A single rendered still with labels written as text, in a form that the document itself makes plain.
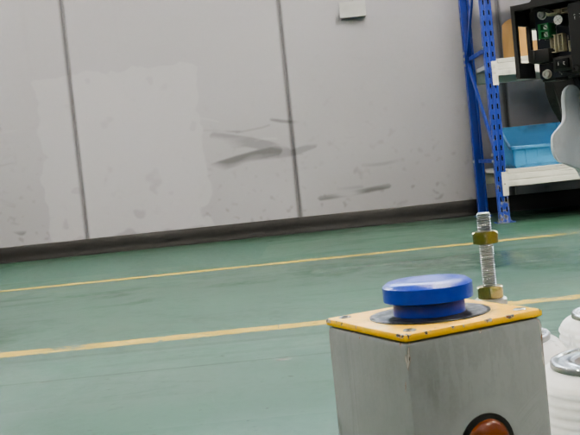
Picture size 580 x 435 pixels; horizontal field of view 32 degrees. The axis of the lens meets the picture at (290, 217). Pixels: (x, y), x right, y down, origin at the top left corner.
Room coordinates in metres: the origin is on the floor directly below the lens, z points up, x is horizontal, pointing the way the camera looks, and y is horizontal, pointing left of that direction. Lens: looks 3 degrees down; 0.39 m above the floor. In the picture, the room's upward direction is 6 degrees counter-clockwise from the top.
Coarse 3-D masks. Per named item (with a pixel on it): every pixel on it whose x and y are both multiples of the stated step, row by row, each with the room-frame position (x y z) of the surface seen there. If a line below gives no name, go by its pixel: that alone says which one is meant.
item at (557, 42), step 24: (552, 0) 0.70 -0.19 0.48; (576, 0) 0.70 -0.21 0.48; (528, 24) 0.73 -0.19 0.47; (552, 24) 0.71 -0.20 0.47; (576, 24) 0.69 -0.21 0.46; (528, 48) 0.73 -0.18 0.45; (552, 48) 0.71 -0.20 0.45; (576, 48) 0.69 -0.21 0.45; (528, 72) 0.73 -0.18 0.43; (552, 72) 0.72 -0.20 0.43; (576, 72) 0.69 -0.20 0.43
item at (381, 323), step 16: (480, 304) 0.45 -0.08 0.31; (496, 304) 0.45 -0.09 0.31; (336, 320) 0.46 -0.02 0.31; (352, 320) 0.45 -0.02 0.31; (368, 320) 0.44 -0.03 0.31; (384, 320) 0.44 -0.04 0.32; (400, 320) 0.43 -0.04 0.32; (416, 320) 0.43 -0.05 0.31; (432, 320) 0.42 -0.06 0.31; (448, 320) 0.42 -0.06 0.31; (464, 320) 0.42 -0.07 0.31; (480, 320) 0.42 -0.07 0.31; (496, 320) 0.42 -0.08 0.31; (512, 320) 0.42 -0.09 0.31; (384, 336) 0.41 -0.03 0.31; (400, 336) 0.40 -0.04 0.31; (416, 336) 0.40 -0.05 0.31; (432, 336) 0.41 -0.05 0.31
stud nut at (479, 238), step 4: (472, 232) 0.69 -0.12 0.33; (476, 232) 0.69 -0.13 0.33; (480, 232) 0.69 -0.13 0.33; (484, 232) 0.69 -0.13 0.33; (488, 232) 0.69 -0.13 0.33; (492, 232) 0.69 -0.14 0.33; (496, 232) 0.69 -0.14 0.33; (472, 236) 0.70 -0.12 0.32; (476, 236) 0.69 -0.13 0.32; (480, 236) 0.69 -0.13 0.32; (484, 236) 0.68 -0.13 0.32; (488, 236) 0.69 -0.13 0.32; (492, 236) 0.69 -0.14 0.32; (496, 236) 0.69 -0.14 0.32; (476, 240) 0.69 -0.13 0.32; (480, 240) 0.69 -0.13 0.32; (484, 240) 0.69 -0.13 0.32; (488, 240) 0.69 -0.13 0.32; (492, 240) 0.69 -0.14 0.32; (496, 240) 0.69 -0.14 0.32; (476, 244) 0.69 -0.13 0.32; (480, 244) 0.69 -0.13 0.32
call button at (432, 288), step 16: (384, 288) 0.44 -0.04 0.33; (400, 288) 0.43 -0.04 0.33; (416, 288) 0.43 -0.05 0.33; (432, 288) 0.43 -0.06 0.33; (448, 288) 0.43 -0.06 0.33; (464, 288) 0.43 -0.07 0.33; (400, 304) 0.43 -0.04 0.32; (416, 304) 0.43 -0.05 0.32; (432, 304) 0.43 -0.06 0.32; (448, 304) 0.43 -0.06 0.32; (464, 304) 0.44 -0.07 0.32
